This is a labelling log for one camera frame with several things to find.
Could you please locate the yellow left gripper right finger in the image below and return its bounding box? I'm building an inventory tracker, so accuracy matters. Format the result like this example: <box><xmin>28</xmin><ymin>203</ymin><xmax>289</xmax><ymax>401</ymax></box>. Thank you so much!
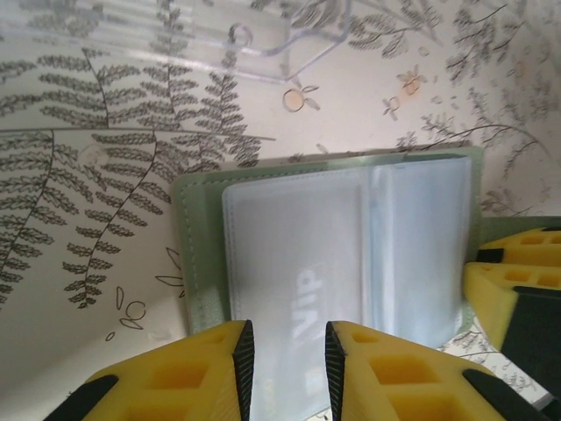
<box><xmin>323</xmin><ymin>319</ymin><xmax>543</xmax><ymax>421</ymax></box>

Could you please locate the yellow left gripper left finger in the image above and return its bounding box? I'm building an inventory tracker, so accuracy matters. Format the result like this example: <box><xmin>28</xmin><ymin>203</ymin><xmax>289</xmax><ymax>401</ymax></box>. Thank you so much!
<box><xmin>51</xmin><ymin>318</ymin><xmax>255</xmax><ymax>421</ymax></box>

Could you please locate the white VIP card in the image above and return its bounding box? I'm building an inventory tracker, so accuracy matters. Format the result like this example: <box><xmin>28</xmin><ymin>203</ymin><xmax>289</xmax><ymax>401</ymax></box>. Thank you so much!
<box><xmin>227</xmin><ymin>192</ymin><xmax>373</xmax><ymax>421</ymax></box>

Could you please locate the green card holder wallet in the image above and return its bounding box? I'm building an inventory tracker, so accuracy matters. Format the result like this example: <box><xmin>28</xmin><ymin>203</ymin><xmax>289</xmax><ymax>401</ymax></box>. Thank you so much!
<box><xmin>170</xmin><ymin>144</ymin><xmax>561</xmax><ymax>421</ymax></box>

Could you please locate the clear acrylic tiered card stand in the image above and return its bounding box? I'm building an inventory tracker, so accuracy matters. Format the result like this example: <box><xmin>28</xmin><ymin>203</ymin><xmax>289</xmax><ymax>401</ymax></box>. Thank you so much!
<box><xmin>0</xmin><ymin>0</ymin><xmax>354</xmax><ymax>87</ymax></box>

